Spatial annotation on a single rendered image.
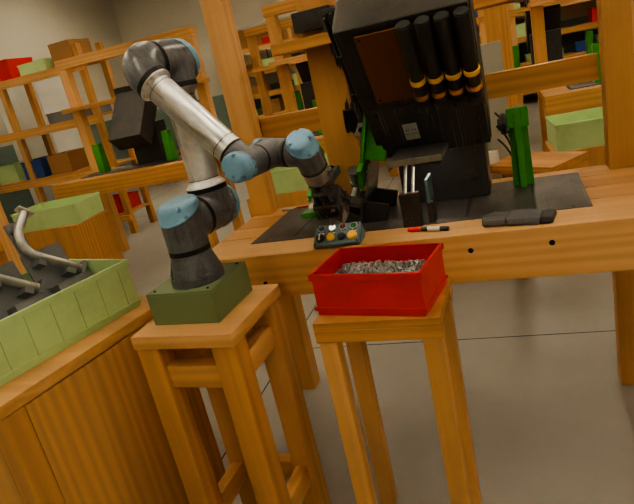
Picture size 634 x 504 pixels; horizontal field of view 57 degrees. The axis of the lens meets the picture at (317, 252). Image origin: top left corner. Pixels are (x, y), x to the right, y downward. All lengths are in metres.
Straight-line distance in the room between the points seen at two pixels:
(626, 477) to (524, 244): 0.89
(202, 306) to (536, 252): 0.93
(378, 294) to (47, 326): 1.00
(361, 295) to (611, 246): 0.68
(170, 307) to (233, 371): 0.25
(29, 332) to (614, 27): 2.05
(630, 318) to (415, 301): 1.22
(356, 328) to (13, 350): 0.97
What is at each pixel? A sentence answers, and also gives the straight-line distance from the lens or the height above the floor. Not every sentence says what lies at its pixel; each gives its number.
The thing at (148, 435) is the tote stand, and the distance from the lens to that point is 2.10.
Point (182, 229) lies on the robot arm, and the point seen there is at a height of 1.11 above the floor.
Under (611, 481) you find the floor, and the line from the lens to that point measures 2.21.
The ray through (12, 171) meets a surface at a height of 0.99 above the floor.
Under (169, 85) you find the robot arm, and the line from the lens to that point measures 1.53.
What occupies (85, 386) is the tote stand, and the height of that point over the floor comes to 0.69.
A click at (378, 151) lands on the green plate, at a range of 1.93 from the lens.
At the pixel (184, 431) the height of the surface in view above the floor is 0.54.
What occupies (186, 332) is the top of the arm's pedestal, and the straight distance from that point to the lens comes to 1.59.
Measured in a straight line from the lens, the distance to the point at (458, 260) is 1.74.
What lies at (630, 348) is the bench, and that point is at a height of 0.16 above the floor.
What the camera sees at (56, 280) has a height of 0.93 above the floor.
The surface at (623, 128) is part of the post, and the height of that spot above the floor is 1.02.
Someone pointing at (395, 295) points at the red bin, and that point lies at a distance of 1.47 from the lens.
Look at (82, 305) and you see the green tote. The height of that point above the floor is 0.89.
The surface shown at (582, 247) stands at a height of 0.83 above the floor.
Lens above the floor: 1.44
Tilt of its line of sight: 18 degrees down
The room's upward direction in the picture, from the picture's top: 13 degrees counter-clockwise
